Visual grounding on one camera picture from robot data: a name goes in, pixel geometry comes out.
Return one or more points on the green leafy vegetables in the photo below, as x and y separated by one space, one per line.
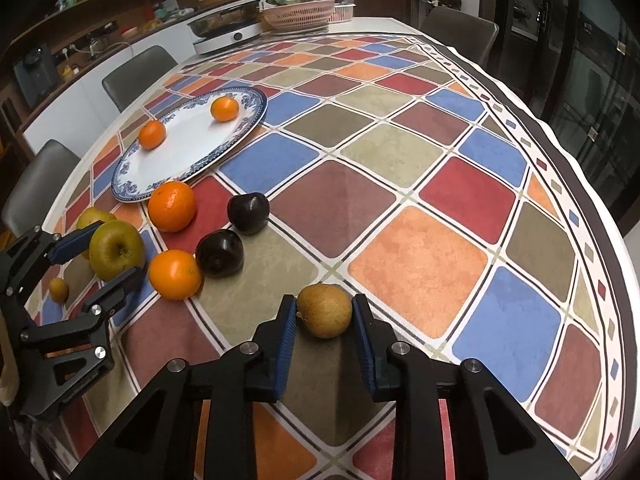
280 2

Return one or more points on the white electric cooker base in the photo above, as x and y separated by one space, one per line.
227 40

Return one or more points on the pale green apple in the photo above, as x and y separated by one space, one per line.
92 216

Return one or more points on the grey dining chair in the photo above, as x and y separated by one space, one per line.
140 75
35 180
462 30

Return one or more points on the pink plastic basket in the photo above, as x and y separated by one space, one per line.
300 15

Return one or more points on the person's left forearm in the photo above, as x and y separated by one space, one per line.
6 375

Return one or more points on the steel cooking pot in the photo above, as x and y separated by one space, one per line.
225 17

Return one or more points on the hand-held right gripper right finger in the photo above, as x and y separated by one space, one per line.
364 346

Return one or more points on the golden green apple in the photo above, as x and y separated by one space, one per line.
117 250

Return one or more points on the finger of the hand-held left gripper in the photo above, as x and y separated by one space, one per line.
75 246
122 286

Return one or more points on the black countertop appliance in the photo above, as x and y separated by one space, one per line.
35 72

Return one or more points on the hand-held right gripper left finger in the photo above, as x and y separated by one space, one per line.
286 346

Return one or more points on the dark purple plum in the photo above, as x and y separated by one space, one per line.
219 253
248 212

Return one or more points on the blue patterned white plate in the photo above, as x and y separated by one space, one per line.
200 135

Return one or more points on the white plastic basket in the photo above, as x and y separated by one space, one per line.
345 11

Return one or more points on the orange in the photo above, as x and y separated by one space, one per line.
151 135
171 206
224 109
175 275

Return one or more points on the small brown round fruit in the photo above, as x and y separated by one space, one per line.
59 290
325 310

